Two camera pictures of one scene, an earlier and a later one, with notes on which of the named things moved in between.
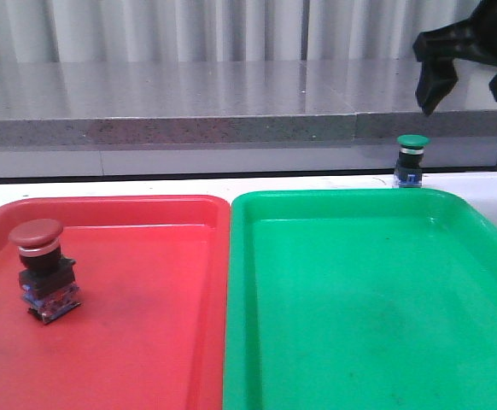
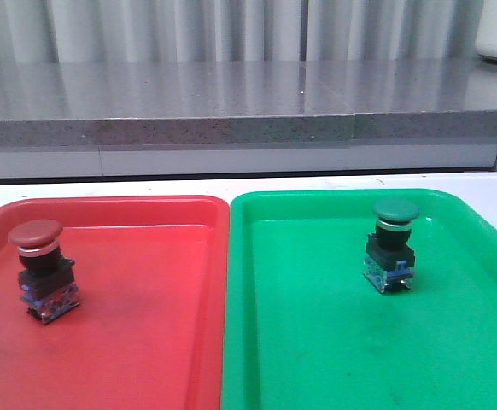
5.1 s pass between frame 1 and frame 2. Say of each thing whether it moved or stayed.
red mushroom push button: stayed
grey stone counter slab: stayed
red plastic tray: stayed
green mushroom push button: moved
